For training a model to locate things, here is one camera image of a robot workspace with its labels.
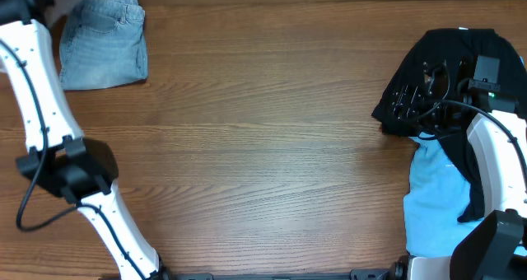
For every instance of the black garment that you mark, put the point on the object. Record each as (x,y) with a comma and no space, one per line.
(453,54)

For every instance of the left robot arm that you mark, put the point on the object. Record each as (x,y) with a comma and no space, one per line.
(59,158)

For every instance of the light blue garment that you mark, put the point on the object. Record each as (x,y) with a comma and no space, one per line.
(438,194)

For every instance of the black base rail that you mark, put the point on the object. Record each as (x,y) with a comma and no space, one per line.
(284,276)

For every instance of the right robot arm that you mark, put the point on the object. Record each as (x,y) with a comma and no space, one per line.
(474,104)

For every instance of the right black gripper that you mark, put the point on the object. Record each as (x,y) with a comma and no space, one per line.
(403,103)

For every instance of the folded light blue jeans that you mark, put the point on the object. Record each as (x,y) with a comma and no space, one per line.
(103,45)

